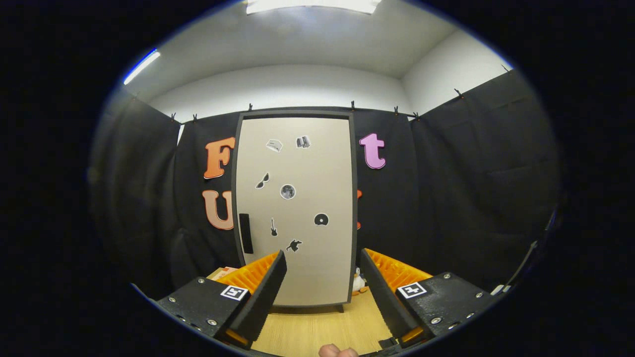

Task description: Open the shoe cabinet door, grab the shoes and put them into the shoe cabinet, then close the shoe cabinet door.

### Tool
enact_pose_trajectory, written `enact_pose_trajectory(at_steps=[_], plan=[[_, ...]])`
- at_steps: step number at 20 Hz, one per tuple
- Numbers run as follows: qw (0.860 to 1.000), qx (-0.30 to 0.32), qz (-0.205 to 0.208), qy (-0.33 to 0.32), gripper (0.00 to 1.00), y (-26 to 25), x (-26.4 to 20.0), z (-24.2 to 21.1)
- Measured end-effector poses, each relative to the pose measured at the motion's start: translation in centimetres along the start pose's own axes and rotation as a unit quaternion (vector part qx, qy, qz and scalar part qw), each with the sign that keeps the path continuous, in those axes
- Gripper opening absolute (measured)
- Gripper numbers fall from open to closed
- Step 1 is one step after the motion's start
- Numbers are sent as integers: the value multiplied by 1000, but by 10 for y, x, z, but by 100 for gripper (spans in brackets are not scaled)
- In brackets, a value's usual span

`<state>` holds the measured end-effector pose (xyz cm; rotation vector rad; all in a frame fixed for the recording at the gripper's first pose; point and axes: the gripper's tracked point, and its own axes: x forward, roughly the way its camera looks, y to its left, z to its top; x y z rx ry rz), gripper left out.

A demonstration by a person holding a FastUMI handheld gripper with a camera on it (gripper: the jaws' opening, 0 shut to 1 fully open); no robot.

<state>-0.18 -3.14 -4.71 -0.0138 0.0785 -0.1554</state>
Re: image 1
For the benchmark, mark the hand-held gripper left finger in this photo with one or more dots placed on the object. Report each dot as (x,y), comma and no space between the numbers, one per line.
(263,297)

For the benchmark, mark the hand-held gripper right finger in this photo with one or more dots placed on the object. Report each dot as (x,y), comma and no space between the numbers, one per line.
(384,297)

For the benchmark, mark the black backdrop cloth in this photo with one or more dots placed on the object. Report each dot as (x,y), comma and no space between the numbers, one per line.
(446,198)

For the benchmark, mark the row of small cloth clips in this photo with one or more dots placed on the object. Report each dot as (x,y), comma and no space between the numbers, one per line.
(250,107)

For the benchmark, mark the narrow ceiling light strip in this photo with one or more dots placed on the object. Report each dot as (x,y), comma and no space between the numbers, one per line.
(141,67)

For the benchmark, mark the beige shoe cabinet door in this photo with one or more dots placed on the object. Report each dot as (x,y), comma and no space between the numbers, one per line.
(317,267)

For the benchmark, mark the large ceiling light panel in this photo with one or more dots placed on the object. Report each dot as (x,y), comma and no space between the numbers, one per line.
(312,5)

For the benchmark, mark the dark grey shoe cabinet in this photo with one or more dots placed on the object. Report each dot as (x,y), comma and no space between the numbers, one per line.
(297,113)

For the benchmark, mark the stack of books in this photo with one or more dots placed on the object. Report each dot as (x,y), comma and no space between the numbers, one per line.
(223,272)

